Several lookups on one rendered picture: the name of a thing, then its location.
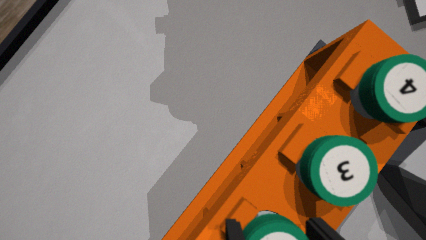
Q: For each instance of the grey key housing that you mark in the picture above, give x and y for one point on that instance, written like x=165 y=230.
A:
x=405 y=171

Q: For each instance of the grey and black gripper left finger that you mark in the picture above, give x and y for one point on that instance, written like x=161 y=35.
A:
x=233 y=230

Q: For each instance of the black table edge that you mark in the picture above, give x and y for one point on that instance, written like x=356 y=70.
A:
x=23 y=29

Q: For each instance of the black mounting bracket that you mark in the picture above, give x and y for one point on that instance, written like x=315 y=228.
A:
x=317 y=47

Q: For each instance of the orange tube rack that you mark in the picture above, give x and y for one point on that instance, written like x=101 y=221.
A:
x=259 y=173

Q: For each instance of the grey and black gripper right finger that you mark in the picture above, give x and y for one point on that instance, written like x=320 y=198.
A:
x=317 y=229

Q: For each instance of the green screw cap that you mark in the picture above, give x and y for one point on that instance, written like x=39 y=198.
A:
x=339 y=169
x=393 y=90
x=273 y=227

